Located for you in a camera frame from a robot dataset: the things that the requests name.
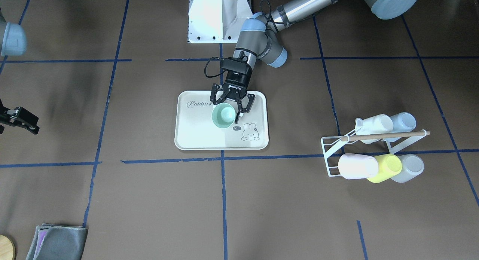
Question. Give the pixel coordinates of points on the wooden stand with round base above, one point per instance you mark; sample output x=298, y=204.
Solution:
x=7, y=248

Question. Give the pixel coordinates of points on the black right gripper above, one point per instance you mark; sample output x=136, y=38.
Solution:
x=23, y=118

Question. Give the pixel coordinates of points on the pink cup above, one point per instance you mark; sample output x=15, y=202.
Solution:
x=357, y=166

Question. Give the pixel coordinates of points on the cream rabbit tray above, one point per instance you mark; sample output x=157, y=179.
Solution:
x=195, y=129

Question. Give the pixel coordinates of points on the white wire cup rack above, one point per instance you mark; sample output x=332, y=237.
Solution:
x=330, y=145

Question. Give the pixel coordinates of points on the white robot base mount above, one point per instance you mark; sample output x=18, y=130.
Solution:
x=217, y=21

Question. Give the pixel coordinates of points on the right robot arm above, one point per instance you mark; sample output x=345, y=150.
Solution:
x=13, y=43

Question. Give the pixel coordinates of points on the cream cup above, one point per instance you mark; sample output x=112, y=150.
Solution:
x=379, y=124

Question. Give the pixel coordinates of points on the yellow cup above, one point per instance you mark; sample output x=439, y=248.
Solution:
x=389, y=165

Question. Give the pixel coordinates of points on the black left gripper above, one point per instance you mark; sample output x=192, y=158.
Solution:
x=236, y=84

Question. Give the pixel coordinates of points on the grey folded cloth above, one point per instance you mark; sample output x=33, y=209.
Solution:
x=57, y=242

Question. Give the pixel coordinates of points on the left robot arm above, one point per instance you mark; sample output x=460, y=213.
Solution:
x=257, y=40

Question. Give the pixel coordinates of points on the grey cup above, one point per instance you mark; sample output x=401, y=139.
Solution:
x=412, y=166

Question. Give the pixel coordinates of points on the blue cup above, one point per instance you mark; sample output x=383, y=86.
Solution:
x=401, y=122

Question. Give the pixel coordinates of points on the green cup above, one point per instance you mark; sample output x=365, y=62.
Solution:
x=223, y=115

